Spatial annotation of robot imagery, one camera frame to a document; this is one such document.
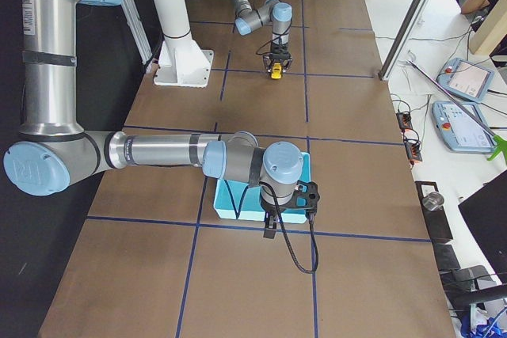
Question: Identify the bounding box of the wooden board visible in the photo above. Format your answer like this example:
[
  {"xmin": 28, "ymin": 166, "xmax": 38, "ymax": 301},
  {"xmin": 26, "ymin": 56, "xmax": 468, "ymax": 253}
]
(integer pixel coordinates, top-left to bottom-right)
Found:
[{"xmin": 469, "ymin": 0, "xmax": 506, "ymax": 55}]

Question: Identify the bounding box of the yellow beetle toy car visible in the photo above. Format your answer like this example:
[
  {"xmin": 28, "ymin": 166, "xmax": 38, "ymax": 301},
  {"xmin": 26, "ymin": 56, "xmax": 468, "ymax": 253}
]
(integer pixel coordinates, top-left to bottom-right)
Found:
[{"xmin": 270, "ymin": 63, "xmax": 283, "ymax": 80}]

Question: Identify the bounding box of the black monitor corner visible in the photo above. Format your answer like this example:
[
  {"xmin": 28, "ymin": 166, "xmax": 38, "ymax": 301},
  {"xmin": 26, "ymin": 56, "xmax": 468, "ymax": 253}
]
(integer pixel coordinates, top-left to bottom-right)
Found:
[{"xmin": 459, "ymin": 171, "xmax": 507, "ymax": 283}]

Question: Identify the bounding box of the black flat plate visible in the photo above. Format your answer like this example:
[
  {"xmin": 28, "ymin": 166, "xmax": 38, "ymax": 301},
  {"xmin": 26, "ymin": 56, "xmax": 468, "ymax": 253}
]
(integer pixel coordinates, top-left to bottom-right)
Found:
[{"xmin": 415, "ymin": 180, "xmax": 453, "ymax": 244}]

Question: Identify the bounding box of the metal cylinder weight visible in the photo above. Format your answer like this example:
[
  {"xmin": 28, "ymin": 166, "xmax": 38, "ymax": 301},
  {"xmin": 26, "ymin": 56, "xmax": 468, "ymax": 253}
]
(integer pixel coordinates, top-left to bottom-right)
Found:
[{"xmin": 421, "ymin": 192, "xmax": 444, "ymax": 211}]

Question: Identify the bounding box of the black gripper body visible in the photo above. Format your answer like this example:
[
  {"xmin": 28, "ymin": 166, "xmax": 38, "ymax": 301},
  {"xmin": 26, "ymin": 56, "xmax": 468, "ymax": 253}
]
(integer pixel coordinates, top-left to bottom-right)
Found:
[
  {"xmin": 262, "ymin": 50, "xmax": 292, "ymax": 66},
  {"xmin": 261, "ymin": 199, "xmax": 279, "ymax": 222}
]

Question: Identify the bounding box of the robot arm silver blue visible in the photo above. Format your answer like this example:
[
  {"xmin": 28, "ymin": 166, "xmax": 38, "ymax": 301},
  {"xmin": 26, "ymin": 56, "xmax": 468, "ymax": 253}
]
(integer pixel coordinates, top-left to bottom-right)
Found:
[
  {"xmin": 3, "ymin": 0, "xmax": 314, "ymax": 238},
  {"xmin": 230, "ymin": 0, "xmax": 292, "ymax": 80}
]

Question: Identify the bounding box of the orange black connector upper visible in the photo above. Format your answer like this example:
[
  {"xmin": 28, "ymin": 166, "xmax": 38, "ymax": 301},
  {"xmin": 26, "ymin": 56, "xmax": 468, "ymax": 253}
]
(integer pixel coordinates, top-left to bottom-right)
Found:
[{"xmin": 396, "ymin": 112, "xmax": 413, "ymax": 131}]

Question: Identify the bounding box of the teach pendant tablet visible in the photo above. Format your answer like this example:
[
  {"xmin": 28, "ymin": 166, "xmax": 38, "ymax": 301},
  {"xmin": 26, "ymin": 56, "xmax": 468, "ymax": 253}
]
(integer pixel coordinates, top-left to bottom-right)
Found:
[
  {"xmin": 436, "ymin": 58, "xmax": 494, "ymax": 103},
  {"xmin": 432, "ymin": 101, "xmax": 495, "ymax": 154}
]

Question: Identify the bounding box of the aluminium frame post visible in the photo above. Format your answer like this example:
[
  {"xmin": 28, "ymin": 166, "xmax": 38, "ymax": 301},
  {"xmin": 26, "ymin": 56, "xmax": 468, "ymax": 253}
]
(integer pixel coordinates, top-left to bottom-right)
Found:
[{"xmin": 379, "ymin": 0, "xmax": 428, "ymax": 81}]

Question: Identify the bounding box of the lower teach pendant tablet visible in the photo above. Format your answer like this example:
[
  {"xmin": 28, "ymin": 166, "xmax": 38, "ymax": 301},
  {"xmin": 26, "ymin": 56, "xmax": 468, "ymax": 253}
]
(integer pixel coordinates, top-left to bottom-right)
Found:
[{"xmin": 432, "ymin": 101, "xmax": 495, "ymax": 154}]

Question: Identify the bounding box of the upper teach pendant tablet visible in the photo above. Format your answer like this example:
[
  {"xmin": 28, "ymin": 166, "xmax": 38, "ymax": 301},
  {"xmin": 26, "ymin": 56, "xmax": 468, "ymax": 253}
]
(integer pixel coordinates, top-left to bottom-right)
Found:
[{"xmin": 436, "ymin": 58, "xmax": 494, "ymax": 103}]

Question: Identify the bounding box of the orange black connector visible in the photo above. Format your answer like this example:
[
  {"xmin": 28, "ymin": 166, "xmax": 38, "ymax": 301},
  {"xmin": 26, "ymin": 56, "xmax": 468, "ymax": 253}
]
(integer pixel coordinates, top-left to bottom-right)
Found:
[
  {"xmin": 403, "ymin": 138, "xmax": 422, "ymax": 165},
  {"xmin": 396, "ymin": 112, "xmax": 413, "ymax": 131}
]

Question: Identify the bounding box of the light blue plastic bin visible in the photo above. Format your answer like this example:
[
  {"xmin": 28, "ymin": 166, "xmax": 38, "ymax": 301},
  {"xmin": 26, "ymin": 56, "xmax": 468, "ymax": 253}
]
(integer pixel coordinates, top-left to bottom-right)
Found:
[{"xmin": 213, "ymin": 152, "xmax": 311, "ymax": 224}]

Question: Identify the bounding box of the reacher grabber stick green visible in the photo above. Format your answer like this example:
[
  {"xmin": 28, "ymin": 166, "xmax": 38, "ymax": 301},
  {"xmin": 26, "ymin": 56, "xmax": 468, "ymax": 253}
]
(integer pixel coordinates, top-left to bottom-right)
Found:
[{"xmin": 407, "ymin": 60, "xmax": 506, "ymax": 161}]

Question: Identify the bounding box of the orange black connector lower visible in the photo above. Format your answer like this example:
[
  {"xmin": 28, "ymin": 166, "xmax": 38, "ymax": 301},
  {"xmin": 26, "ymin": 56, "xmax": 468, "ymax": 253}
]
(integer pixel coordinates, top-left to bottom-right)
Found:
[{"xmin": 403, "ymin": 138, "xmax": 422, "ymax": 165}]

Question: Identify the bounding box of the white pillar with base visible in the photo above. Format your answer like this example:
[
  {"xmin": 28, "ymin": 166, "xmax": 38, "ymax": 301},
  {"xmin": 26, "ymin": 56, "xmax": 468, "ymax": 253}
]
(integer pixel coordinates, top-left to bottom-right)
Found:
[{"xmin": 154, "ymin": 0, "xmax": 214, "ymax": 88}]

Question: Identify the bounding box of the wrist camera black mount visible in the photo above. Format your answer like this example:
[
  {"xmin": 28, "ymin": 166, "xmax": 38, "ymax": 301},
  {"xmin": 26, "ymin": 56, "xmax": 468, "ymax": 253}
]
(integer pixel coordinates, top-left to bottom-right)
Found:
[{"xmin": 291, "ymin": 180, "xmax": 320, "ymax": 214}]

